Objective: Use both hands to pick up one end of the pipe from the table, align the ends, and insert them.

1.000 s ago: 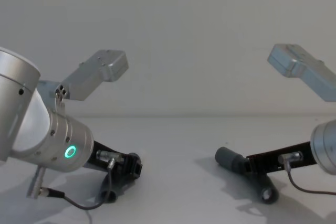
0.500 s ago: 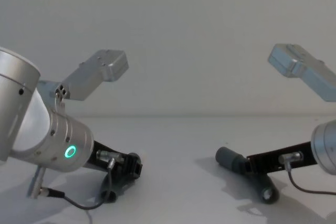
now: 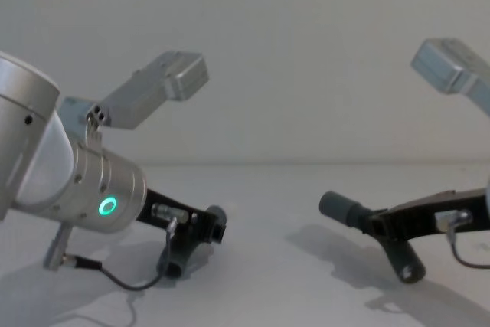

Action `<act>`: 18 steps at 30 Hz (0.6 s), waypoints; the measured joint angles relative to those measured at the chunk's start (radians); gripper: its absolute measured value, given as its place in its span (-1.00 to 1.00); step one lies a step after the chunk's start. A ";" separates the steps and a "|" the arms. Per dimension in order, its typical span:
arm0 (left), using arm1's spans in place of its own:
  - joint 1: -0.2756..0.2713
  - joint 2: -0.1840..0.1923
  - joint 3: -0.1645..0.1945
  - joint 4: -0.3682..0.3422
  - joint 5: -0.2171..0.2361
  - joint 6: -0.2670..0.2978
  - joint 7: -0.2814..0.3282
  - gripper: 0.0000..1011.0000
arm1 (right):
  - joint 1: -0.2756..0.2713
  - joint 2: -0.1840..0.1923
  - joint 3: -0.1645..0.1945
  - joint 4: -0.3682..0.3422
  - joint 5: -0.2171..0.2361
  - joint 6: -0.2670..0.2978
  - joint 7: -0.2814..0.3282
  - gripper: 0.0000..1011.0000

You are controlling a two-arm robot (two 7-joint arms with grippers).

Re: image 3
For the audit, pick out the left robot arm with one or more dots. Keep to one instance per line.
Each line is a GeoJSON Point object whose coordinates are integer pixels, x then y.
{"type": "Point", "coordinates": [92, 189]}

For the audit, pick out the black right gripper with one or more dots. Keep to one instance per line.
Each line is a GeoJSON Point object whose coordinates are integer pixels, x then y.
{"type": "Point", "coordinates": [421, 212]}

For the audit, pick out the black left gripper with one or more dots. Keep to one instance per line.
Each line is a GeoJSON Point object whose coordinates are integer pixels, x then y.
{"type": "Point", "coordinates": [164, 204]}

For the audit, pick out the grey threaded pipe fitting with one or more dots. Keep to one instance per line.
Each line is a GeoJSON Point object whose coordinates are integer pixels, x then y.
{"type": "Point", "coordinates": [183, 258]}

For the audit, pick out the grey angled pipe fitting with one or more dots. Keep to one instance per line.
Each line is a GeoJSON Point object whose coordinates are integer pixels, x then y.
{"type": "Point", "coordinates": [340, 206]}

